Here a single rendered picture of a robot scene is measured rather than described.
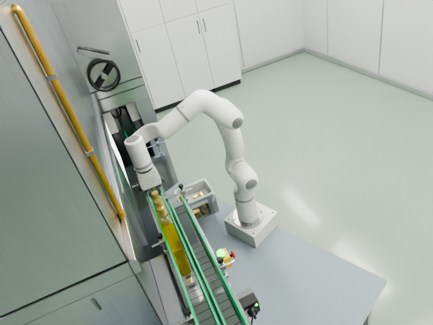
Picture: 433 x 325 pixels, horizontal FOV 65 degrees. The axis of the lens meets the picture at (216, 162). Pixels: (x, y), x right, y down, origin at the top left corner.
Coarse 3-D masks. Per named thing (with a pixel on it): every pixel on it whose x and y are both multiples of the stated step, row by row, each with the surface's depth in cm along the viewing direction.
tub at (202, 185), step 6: (198, 180) 224; (204, 180) 223; (186, 186) 222; (192, 186) 223; (198, 186) 225; (204, 186) 226; (210, 186) 216; (174, 192) 219; (186, 192) 223; (192, 192) 225; (198, 192) 225; (204, 192) 224; (210, 192) 211; (192, 198) 222; (198, 198) 209
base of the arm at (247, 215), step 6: (240, 204) 196; (246, 204) 195; (252, 204) 197; (240, 210) 199; (246, 210) 198; (252, 210) 199; (258, 210) 211; (234, 216) 211; (240, 216) 203; (246, 216) 201; (252, 216) 202; (258, 216) 208; (234, 222) 208; (240, 222) 206; (246, 222) 205; (252, 222) 205; (258, 222) 204; (246, 228) 203
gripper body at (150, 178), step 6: (138, 174) 157; (144, 174) 158; (150, 174) 159; (156, 174) 160; (138, 180) 159; (144, 180) 159; (150, 180) 160; (156, 180) 162; (144, 186) 161; (150, 186) 162
